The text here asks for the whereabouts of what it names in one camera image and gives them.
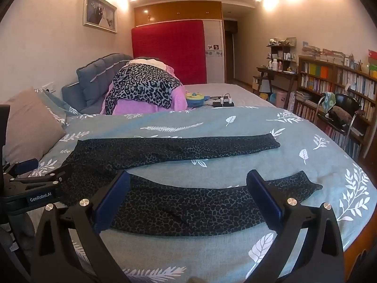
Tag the framed wall photo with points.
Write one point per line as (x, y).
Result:
(100, 11)

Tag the small desktop shelf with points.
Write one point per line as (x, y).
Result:
(279, 54)

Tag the yellow stool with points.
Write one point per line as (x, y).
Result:
(264, 96)

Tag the grey padded headboard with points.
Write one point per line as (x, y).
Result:
(94, 76)

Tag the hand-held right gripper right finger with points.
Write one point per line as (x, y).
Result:
(265, 196)

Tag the leaf print pillow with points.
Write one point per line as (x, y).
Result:
(59, 106)

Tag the wooden wardrobe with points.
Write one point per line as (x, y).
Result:
(179, 11)

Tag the stack of books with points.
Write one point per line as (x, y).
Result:
(322, 54)

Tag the black metal chair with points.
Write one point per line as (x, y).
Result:
(347, 103)

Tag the leopard print cloth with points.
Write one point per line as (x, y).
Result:
(141, 84)

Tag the beige pillow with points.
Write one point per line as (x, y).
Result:
(28, 126)

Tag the pink blanket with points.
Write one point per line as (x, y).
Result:
(132, 106)

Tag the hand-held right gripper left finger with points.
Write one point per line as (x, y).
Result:
(113, 196)

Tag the wooden desk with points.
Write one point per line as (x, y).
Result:
(275, 72)

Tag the pink bin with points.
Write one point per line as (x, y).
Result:
(281, 98)

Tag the wooden bookshelf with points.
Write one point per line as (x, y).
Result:
(332, 85)

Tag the red mattress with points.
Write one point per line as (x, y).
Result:
(169, 53)

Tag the white charger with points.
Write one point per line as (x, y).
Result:
(228, 98)

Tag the blue and yellow toy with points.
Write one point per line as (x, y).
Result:
(196, 98)

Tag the dark leopard print pants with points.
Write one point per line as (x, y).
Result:
(165, 200)

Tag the dark wooden door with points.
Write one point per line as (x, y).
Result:
(229, 53)

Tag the teal leaf print blanket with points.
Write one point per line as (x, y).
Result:
(206, 123)

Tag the green patterned cloth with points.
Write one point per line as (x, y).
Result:
(329, 101)

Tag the white folded cloth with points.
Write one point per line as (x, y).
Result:
(147, 62)

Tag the wall socket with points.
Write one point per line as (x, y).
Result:
(48, 88)

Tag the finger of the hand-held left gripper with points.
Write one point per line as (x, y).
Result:
(28, 166)
(47, 177)

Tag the black power strip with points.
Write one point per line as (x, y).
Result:
(223, 104)

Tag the brown bag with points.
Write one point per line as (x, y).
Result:
(338, 115)

